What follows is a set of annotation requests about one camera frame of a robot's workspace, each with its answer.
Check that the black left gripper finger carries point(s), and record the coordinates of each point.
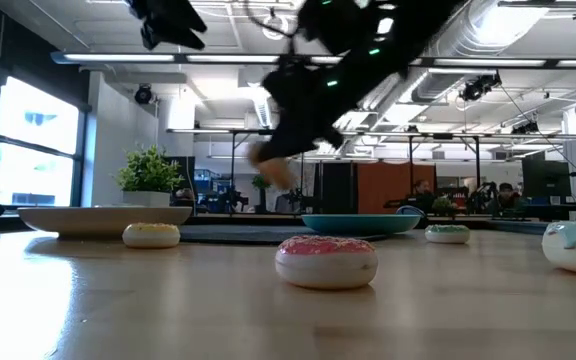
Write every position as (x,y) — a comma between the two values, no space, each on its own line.
(185,22)
(173,39)

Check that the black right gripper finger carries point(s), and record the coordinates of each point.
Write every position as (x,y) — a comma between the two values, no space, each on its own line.
(288,147)

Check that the small yellow sprinkled donut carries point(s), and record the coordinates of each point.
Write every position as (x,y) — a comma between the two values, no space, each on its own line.
(151,236)

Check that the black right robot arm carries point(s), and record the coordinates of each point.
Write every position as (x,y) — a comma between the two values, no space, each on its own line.
(408,30)

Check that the small background potted plant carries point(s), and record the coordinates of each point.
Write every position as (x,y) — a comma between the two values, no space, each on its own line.
(261,187)

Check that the long ceiling light bar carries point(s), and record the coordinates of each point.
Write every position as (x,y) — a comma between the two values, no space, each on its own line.
(228,58)

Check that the black partition panel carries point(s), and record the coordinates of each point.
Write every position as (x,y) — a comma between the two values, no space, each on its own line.
(335,187)

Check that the dark woven round placemat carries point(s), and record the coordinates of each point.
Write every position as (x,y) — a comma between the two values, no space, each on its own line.
(238,234)

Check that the teal round plate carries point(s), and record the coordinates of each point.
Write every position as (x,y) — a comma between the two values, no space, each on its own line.
(360,224)

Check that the orange partition panel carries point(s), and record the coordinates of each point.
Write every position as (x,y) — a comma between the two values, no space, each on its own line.
(393,187)

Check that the pink sprinkled white donut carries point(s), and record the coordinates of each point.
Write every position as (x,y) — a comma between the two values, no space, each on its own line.
(326,262)

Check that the green leafy plant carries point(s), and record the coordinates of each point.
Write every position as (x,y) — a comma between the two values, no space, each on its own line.
(149,170)

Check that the person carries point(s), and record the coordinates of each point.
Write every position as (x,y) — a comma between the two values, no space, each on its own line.
(422,192)
(505,197)

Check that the white plant pot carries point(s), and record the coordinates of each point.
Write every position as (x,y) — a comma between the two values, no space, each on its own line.
(146,198)

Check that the large window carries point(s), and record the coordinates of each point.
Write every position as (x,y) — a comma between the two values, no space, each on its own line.
(35,145)

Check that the small green frosted donut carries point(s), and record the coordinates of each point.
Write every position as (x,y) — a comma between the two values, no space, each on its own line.
(447,234)

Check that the beige round plate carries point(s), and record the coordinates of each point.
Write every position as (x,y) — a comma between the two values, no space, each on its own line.
(98,220)

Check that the black computer monitor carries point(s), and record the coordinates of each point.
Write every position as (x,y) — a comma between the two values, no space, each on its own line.
(545,179)

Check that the black ceiling camera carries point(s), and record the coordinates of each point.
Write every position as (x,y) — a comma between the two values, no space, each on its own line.
(143,94)

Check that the silver ventilation duct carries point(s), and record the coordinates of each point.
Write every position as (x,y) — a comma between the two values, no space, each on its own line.
(448,55)

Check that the black overhead camera rig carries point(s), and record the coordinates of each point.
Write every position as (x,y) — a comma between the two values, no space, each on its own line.
(479,86)

